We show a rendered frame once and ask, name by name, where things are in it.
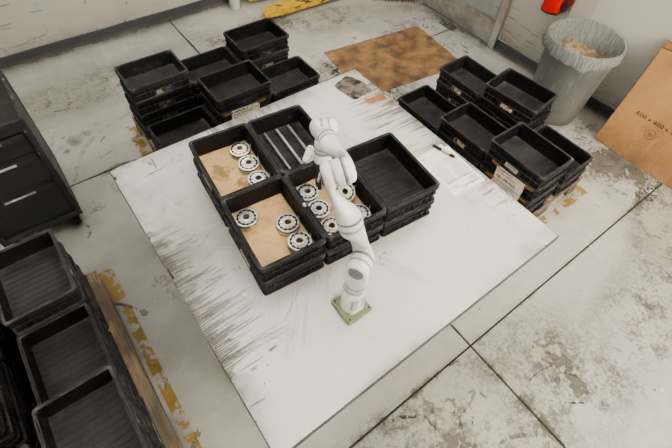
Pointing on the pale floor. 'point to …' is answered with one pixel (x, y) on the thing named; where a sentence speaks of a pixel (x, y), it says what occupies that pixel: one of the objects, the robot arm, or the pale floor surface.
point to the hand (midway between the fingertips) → (321, 181)
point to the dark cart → (28, 175)
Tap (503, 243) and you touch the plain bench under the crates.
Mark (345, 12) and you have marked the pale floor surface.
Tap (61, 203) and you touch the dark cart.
